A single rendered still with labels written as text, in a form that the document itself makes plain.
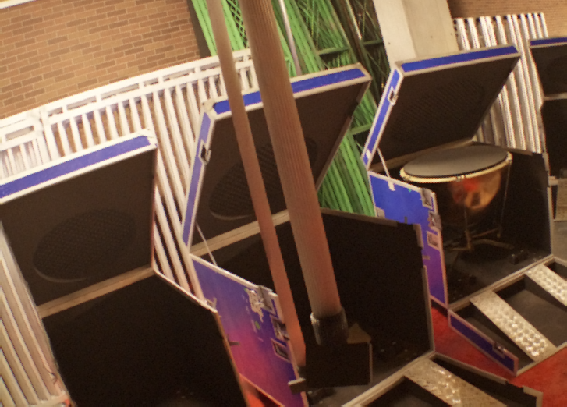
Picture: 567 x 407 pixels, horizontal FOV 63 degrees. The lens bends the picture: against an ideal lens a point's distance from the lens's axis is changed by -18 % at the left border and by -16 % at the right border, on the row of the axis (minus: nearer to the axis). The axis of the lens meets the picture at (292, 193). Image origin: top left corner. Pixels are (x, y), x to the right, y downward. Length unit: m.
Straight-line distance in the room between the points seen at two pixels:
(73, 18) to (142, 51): 0.83
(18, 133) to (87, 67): 1.53
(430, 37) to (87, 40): 3.14
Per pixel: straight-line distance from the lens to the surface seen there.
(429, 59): 3.35
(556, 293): 3.66
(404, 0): 4.43
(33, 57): 4.98
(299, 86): 2.49
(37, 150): 3.73
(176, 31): 5.45
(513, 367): 3.03
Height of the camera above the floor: 1.87
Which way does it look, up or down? 13 degrees down
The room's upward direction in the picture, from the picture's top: 13 degrees counter-clockwise
